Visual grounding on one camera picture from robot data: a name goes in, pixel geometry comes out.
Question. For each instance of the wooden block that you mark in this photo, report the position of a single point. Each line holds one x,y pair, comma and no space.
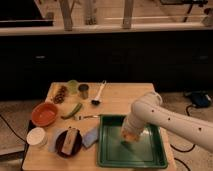
69,141

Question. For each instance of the blue device on floor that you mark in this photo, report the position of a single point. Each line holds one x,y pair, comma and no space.
199,99

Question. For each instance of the green plastic tray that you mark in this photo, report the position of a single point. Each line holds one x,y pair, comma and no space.
115,152

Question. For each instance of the white round container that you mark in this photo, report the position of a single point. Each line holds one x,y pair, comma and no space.
36,137

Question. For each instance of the dark brown plate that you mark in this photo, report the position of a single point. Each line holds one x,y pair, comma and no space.
60,141

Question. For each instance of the green pepper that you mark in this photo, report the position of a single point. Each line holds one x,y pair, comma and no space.
75,109

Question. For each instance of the orange bowl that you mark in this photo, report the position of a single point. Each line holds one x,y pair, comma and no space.
44,114

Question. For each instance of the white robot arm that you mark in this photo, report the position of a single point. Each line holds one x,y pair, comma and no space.
148,110

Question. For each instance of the brown grape bunch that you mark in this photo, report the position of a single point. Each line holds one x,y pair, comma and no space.
60,95

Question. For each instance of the metal cup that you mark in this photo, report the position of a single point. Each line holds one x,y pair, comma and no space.
83,90

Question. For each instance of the grey blue sponge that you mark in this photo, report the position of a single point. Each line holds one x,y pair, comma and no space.
90,137

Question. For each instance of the metal fork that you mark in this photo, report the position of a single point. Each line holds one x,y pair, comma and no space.
82,117

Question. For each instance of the green cup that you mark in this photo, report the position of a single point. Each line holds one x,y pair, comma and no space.
72,86

